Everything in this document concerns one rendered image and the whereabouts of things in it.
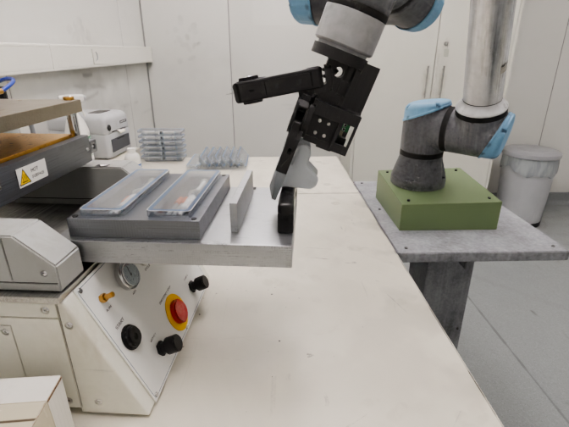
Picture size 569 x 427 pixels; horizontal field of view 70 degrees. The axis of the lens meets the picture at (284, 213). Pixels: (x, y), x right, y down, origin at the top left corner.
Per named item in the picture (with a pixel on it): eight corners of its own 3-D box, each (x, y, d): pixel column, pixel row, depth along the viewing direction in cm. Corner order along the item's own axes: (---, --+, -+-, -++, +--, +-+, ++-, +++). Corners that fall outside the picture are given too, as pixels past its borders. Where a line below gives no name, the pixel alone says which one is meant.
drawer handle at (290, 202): (277, 233, 51) (277, 203, 50) (284, 194, 65) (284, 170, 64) (293, 233, 51) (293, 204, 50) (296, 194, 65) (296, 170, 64)
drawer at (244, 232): (58, 267, 51) (44, 209, 48) (129, 205, 71) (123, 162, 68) (291, 274, 49) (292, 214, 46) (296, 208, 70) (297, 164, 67)
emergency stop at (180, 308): (175, 329, 65) (162, 311, 64) (183, 315, 68) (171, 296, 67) (184, 327, 64) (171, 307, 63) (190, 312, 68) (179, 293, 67)
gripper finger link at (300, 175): (304, 218, 55) (330, 155, 52) (262, 202, 55) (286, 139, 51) (304, 209, 58) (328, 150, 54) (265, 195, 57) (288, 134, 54)
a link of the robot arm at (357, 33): (328, -2, 44) (325, 6, 52) (312, 41, 46) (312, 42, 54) (390, 24, 45) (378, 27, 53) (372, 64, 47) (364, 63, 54)
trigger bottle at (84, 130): (72, 168, 144) (57, 96, 135) (70, 163, 151) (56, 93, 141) (98, 165, 148) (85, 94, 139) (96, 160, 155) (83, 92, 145)
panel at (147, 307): (155, 402, 53) (71, 291, 47) (207, 282, 81) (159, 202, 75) (168, 398, 53) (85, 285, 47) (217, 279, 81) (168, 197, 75)
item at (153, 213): (191, 228, 50) (190, 211, 49) (146, 227, 50) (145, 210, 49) (222, 182, 67) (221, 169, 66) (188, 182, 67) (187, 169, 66)
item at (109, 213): (124, 226, 50) (122, 210, 49) (80, 225, 51) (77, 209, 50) (171, 181, 67) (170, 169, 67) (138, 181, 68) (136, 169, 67)
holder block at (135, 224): (69, 236, 50) (65, 217, 49) (134, 186, 69) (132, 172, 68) (200, 240, 49) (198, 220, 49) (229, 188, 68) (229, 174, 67)
